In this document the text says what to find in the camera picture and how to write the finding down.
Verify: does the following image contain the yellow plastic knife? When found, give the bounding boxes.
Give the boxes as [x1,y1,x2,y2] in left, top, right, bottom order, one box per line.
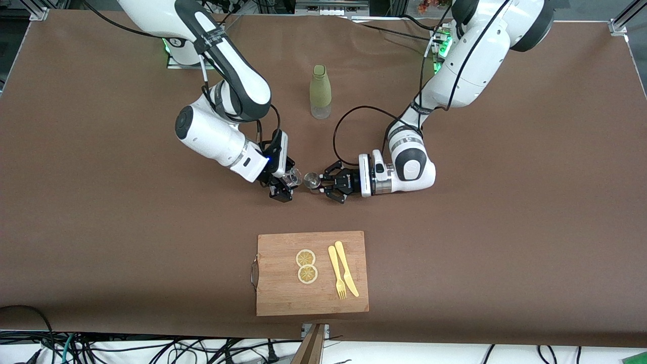
[334,241,360,298]

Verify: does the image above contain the yellow plastic fork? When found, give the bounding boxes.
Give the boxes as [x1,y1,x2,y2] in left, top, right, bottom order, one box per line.
[328,245,347,300]

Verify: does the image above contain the green sleeved glass bottle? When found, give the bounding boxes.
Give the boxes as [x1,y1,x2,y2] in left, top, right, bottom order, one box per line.
[309,64,333,120]

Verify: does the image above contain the wooden cutting board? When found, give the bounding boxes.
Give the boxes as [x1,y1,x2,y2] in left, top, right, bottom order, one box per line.
[250,231,369,317]

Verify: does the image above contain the brown table cover sheet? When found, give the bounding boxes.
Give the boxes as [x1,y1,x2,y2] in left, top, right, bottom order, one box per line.
[0,9,647,349]

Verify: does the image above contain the grey power strip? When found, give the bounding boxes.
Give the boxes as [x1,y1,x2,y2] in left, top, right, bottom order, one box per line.
[296,0,369,16]

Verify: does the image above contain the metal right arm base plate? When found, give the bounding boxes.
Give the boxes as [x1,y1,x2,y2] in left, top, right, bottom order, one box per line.
[167,50,204,70]

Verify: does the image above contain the long black table cable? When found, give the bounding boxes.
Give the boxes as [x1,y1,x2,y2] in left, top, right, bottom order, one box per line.
[354,23,440,44]

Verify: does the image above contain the wooden post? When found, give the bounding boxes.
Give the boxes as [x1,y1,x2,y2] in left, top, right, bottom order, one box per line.
[291,324,327,364]

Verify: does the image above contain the short black table cable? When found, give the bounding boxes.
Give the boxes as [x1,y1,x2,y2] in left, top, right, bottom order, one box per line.
[401,14,439,32]

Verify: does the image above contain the teal floor cable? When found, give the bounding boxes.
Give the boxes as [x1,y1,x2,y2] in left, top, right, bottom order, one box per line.
[61,334,77,364]

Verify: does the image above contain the thick black floor cable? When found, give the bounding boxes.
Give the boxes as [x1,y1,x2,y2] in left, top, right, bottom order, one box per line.
[0,305,57,364]

